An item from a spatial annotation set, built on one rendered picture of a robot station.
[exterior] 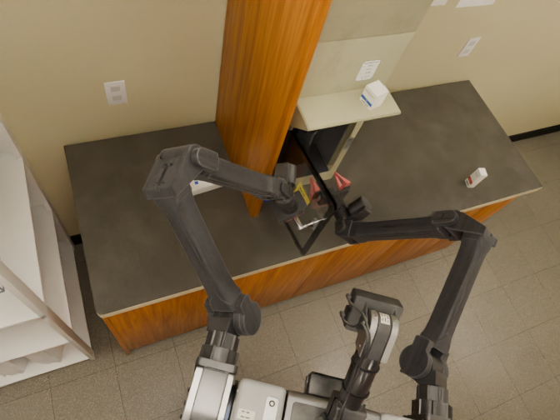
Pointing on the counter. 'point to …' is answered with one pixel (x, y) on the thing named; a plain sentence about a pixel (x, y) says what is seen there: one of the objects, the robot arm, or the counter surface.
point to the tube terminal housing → (358, 49)
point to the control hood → (338, 110)
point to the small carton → (373, 95)
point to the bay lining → (330, 141)
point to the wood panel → (264, 77)
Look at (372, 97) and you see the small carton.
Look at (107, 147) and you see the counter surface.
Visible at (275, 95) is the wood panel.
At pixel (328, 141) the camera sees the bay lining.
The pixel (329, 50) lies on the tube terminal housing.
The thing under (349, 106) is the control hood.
